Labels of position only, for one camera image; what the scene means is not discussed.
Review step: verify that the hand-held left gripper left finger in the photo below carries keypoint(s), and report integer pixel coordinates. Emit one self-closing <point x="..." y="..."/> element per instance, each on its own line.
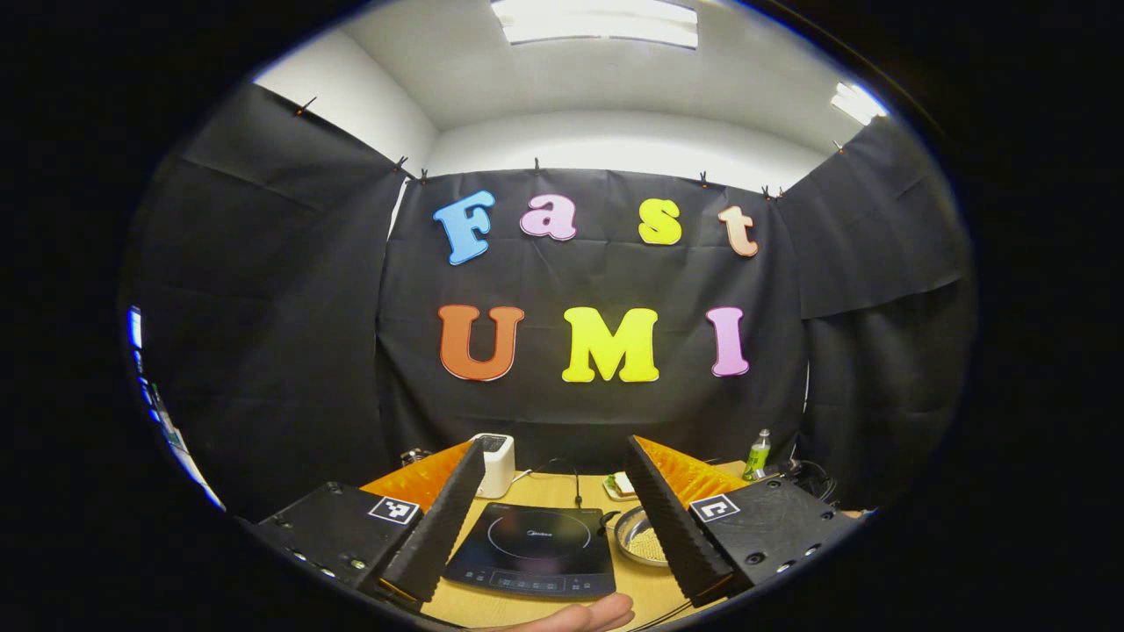
<point x="439" y="527"/>

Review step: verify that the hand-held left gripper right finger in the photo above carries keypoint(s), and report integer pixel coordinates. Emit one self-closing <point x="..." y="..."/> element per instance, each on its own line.
<point x="672" y="527"/>

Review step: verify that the steel pot with beans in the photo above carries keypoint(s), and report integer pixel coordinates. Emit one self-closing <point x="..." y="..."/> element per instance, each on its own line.
<point x="641" y="544"/>

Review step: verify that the black induction cooktop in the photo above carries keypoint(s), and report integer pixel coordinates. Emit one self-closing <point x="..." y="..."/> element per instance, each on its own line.
<point x="527" y="549"/>

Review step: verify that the white bread sandwich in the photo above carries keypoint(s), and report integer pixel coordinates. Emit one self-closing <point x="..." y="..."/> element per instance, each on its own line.
<point x="624" y="481"/>

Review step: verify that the white toaster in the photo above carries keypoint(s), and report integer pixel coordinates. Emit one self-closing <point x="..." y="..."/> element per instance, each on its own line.
<point x="499" y="465"/>

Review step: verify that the green label plastic bottle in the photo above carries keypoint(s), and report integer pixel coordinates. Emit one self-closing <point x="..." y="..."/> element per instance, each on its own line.
<point x="757" y="461"/>

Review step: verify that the black backdrop cloth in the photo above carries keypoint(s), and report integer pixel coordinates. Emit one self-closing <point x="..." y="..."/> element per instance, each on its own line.
<point x="615" y="272"/>

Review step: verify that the small ceiling light panel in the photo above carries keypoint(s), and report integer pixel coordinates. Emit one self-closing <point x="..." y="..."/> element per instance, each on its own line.
<point x="856" y="103"/>

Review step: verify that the large ceiling light panel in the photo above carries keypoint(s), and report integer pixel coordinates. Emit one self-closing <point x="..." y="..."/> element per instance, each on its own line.
<point x="597" y="22"/>

